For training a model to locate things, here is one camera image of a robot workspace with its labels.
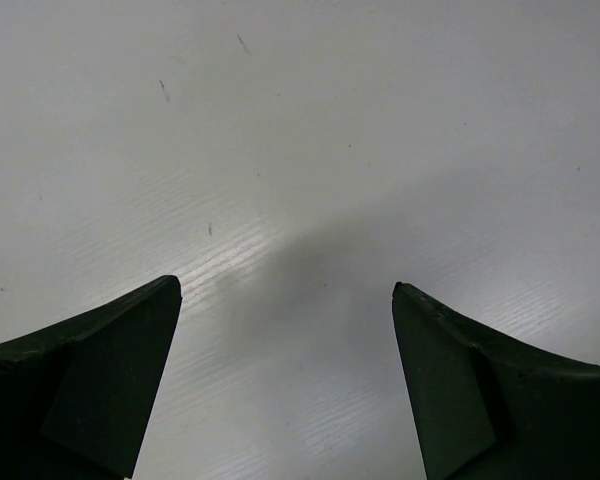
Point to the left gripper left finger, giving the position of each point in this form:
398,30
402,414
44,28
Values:
76,397

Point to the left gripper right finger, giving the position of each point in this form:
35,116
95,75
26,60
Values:
488,406

